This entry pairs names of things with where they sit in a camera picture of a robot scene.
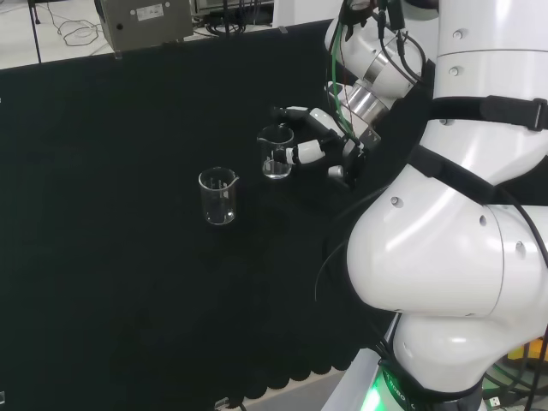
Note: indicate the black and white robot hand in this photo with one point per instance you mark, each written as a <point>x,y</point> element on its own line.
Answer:
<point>349,158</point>

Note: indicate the clear glass beaker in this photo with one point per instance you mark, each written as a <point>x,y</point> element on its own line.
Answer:
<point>276,160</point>
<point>218,201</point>

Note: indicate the black bench cloth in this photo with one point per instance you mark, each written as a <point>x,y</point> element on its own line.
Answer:
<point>150,257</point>

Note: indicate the grey metal control box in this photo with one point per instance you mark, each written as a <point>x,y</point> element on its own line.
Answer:
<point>145,21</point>

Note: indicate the thin black stand pole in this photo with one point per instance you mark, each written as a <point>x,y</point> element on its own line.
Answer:
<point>35,34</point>

